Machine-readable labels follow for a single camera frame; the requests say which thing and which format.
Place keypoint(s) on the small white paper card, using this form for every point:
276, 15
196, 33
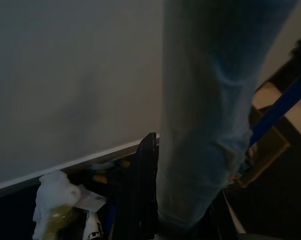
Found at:
90, 200

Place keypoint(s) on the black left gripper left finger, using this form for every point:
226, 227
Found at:
140, 195

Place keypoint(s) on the white red package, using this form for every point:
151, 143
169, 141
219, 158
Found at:
94, 225

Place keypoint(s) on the white plastic bag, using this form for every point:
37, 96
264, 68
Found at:
53, 197

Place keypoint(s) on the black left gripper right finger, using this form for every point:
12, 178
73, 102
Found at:
215, 221

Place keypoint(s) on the orange snack wrapper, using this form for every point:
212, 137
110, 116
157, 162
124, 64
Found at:
100, 179

